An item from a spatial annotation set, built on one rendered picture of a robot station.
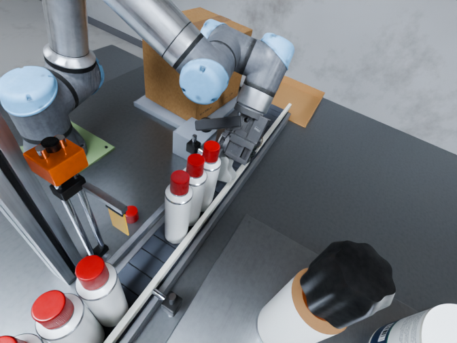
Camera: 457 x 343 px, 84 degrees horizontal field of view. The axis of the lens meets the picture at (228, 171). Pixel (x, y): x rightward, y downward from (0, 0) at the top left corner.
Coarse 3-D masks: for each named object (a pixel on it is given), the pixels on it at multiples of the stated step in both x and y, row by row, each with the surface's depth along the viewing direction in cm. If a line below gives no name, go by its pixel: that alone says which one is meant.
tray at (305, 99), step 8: (288, 80) 128; (296, 80) 127; (280, 88) 125; (288, 88) 127; (296, 88) 128; (304, 88) 127; (312, 88) 125; (280, 96) 120; (288, 96) 122; (296, 96) 123; (304, 96) 125; (312, 96) 126; (320, 96) 125; (280, 104) 115; (296, 104) 118; (304, 104) 119; (312, 104) 121; (296, 112) 113; (304, 112) 114; (312, 112) 116; (296, 120) 108; (304, 120) 110
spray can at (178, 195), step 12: (180, 180) 43; (168, 192) 46; (180, 192) 44; (192, 192) 47; (168, 204) 46; (180, 204) 45; (168, 216) 49; (180, 216) 48; (168, 228) 52; (180, 228) 52; (168, 240) 56; (180, 240) 56
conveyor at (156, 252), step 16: (272, 112) 101; (240, 176) 74; (160, 240) 57; (192, 240) 59; (144, 256) 54; (160, 256) 54; (128, 272) 51; (144, 272) 52; (128, 288) 49; (144, 288) 50; (144, 304) 48
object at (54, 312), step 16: (48, 304) 28; (64, 304) 28; (80, 304) 32; (48, 320) 27; (64, 320) 29; (80, 320) 31; (96, 320) 39; (48, 336) 29; (64, 336) 30; (80, 336) 33; (96, 336) 38
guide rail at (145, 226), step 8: (248, 120) 81; (160, 208) 53; (152, 216) 51; (144, 224) 50; (152, 224) 51; (136, 232) 48; (144, 232) 49; (128, 240) 47; (136, 240) 48; (120, 248) 46; (128, 248) 46; (112, 256) 45; (120, 256) 45; (112, 264) 44
